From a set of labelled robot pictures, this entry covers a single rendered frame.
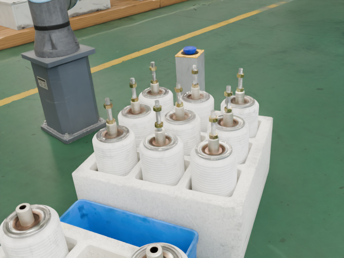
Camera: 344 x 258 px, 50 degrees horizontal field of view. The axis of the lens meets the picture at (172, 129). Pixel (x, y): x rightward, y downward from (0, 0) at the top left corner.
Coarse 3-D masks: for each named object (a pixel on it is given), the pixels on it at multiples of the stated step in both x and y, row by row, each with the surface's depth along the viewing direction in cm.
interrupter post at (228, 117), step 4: (224, 112) 83; (232, 112) 83; (224, 116) 83; (228, 116) 82; (232, 116) 83; (224, 120) 83; (228, 120) 83; (232, 120) 83; (224, 124) 84; (228, 124) 83
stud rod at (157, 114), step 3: (156, 102) 74; (156, 105) 75; (159, 105) 75; (156, 114) 76; (159, 114) 76; (156, 117) 76; (159, 117) 76; (156, 120) 76; (159, 120) 76; (159, 123) 77; (159, 129) 77
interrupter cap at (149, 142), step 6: (168, 132) 82; (144, 138) 80; (150, 138) 80; (168, 138) 80; (174, 138) 80; (144, 144) 78; (150, 144) 78; (156, 144) 78; (162, 144) 78; (168, 144) 77; (174, 144) 77; (156, 150) 76; (162, 150) 76
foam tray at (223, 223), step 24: (264, 120) 99; (264, 144) 90; (96, 168) 88; (240, 168) 81; (264, 168) 97; (96, 192) 83; (120, 192) 80; (144, 192) 77; (168, 192) 75; (192, 192) 75; (240, 192) 74; (168, 216) 78; (192, 216) 75; (216, 216) 73; (240, 216) 71; (216, 240) 76; (240, 240) 74
